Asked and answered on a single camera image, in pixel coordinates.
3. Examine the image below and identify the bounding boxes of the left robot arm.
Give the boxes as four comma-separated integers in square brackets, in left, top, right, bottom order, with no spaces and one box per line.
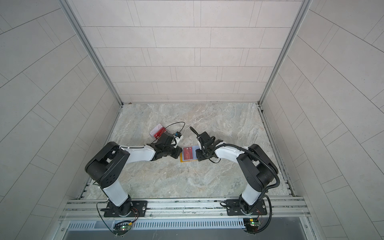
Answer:
[85,132,183,217]

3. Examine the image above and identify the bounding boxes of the green circuit board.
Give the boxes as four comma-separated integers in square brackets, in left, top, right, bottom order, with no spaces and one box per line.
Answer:
[114,221,133,236]
[243,219,261,234]

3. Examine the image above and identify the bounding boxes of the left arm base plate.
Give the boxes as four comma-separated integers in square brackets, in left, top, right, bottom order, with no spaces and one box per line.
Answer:
[101,201,148,218]

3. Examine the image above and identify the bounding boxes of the yellow leather card holder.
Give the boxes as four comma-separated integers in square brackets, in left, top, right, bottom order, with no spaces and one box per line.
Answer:
[180,146,200,163]

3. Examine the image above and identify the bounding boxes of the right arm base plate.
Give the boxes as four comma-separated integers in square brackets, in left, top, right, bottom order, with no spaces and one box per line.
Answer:
[220,199,268,216]

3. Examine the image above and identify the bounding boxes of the aluminium mounting rail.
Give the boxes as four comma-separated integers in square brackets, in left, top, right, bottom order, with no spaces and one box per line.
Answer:
[59,196,311,221]

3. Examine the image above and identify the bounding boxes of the right black corrugated cable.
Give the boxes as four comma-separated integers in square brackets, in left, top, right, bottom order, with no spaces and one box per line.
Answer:
[189,125,281,234]

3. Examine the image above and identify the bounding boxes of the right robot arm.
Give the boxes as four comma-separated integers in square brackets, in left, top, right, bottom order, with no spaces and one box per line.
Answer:
[190,128,281,215]

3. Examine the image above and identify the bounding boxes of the left camera black cable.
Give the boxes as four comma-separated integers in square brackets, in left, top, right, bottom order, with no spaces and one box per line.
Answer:
[149,121,186,145]

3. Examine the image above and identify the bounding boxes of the left green circuit board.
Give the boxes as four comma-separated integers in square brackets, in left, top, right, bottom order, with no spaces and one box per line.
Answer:
[114,221,133,236]

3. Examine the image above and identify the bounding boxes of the clear plastic card box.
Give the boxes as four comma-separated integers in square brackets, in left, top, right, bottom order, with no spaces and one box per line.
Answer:
[149,123,169,141]

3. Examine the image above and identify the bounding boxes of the right green circuit board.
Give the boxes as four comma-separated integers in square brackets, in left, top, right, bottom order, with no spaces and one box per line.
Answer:
[243,219,261,234]

